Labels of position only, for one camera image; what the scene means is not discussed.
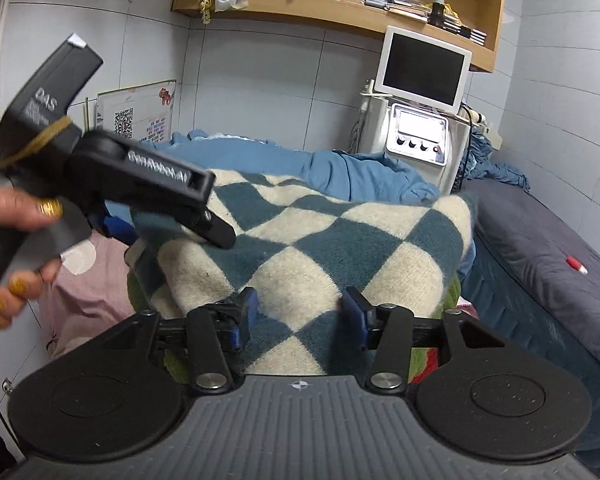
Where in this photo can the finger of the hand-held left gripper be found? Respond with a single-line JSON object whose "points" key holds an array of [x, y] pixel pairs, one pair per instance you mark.
{"points": [[215, 230]]}

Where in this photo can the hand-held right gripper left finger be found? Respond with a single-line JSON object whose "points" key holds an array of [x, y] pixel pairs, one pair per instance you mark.
{"points": [[245, 310]]}

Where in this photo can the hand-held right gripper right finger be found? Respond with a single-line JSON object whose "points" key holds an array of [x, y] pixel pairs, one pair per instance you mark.
{"points": [[355, 310]]}

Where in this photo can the teal and cream checkered sweater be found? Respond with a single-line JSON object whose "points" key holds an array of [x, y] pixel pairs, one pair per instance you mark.
{"points": [[330, 240]]}

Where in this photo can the person's left hand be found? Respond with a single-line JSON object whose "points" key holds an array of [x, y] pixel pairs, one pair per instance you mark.
{"points": [[10, 207]]}

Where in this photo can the orange-red cloth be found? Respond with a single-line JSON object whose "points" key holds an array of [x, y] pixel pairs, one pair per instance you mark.
{"points": [[430, 367]]}

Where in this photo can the green cloth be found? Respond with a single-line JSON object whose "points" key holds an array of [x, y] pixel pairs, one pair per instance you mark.
{"points": [[452, 295]]}

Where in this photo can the light blue cloth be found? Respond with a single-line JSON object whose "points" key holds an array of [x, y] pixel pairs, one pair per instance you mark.
{"points": [[305, 160]]}

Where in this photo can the pink polka dot bedsheet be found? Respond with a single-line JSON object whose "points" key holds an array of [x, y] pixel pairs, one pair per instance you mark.
{"points": [[95, 285]]}

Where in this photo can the dark grey massage bed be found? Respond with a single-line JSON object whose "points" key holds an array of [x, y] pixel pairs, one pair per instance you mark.
{"points": [[530, 240]]}

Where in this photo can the denim blue cloth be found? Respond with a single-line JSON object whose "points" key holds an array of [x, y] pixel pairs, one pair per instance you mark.
{"points": [[500, 170]]}

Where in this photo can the red and white marker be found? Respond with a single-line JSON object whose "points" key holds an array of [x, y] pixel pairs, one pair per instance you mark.
{"points": [[577, 265]]}

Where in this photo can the white beauty machine with screen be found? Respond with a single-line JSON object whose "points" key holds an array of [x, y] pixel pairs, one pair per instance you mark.
{"points": [[420, 70]]}

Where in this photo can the stack of disc cases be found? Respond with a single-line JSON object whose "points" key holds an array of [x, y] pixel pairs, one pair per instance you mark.
{"points": [[385, 2]]}

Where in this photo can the black bottle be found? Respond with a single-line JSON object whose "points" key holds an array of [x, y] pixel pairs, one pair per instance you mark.
{"points": [[439, 10]]}

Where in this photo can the wall poster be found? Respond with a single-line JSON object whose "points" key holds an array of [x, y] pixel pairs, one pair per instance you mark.
{"points": [[145, 110]]}

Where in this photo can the wooden wall shelf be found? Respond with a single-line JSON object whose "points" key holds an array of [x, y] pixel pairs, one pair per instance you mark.
{"points": [[330, 15]]}

